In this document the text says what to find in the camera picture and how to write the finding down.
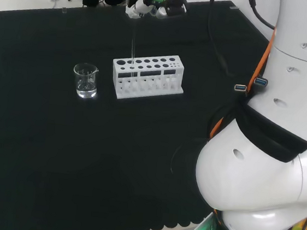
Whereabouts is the black bench cloth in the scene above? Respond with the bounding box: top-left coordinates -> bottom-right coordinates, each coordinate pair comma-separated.
0,0 -> 278,230

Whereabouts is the black cable with connector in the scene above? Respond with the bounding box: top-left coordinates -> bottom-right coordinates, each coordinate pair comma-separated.
201,0 -> 244,78

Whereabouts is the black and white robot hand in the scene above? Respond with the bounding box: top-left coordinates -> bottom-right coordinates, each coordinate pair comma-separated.
124,0 -> 189,25

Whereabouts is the thick black cable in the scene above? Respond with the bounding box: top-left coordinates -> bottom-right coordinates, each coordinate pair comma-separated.
243,0 -> 279,30

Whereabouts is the orange cable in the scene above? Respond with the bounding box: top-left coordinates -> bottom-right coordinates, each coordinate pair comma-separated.
209,19 -> 277,145

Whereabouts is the clear glass beaker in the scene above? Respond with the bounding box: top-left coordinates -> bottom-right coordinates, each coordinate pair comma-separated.
70,61 -> 101,101

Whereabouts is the white test tube rack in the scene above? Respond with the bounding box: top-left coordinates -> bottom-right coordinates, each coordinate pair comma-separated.
109,48 -> 188,107

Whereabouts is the clear glass rod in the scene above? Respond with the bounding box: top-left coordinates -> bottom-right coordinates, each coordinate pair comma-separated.
127,16 -> 140,78

